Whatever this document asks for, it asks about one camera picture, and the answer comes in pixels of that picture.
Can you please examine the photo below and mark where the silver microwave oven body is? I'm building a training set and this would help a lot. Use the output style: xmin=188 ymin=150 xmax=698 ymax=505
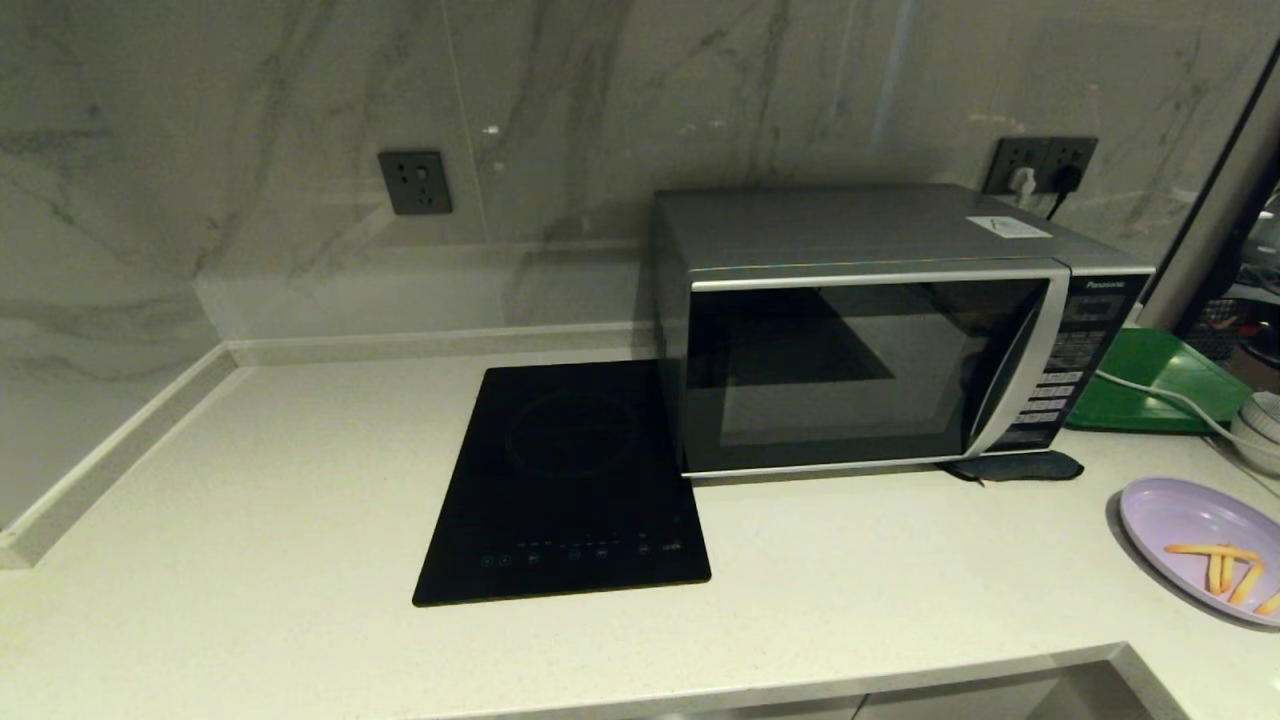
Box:
xmin=652 ymin=183 xmax=1158 ymax=481

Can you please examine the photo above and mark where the purple plate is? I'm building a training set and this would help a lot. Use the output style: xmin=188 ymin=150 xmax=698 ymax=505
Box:
xmin=1119 ymin=477 xmax=1280 ymax=628

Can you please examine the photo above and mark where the black induction cooktop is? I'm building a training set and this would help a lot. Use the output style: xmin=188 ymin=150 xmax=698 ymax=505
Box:
xmin=412 ymin=358 xmax=713 ymax=608

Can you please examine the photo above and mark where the white sticker label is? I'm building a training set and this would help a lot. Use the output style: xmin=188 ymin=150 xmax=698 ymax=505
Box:
xmin=966 ymin=214 xmax=1054 ymax=240

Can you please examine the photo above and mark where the dark cloth pad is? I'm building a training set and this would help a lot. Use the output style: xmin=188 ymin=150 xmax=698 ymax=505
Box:
xmin=945 ymin=450 xmax=1085 ymax=487

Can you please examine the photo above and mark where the green cutting board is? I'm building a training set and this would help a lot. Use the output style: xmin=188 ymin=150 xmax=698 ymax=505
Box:
xmin=1065 ymin=326 xmax=1253 ymax=435

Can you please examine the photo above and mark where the black mesh basket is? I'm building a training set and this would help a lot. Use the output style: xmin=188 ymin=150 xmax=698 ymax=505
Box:
xmin=1185 ymin=297 xmax=1246 ymax=361

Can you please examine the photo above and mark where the grey single wall socket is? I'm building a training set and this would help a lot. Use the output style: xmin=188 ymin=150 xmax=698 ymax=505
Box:
xmin=377 ymin=150 xmax=453 ymax=216

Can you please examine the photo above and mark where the grey double wall socket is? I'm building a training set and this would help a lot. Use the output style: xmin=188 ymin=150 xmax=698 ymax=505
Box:
xmin=983 ymin=136 xmax=1099 ymax=197

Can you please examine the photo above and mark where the black power plug with cable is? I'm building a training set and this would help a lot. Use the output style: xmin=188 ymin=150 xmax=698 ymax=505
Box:
xmin=1045 ymin=165 xmax=1085 ymax=220

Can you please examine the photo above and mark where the white power cable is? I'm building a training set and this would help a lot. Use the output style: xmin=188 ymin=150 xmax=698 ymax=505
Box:
xmin=1096 ymin=368 xmax=1280 ymax=498

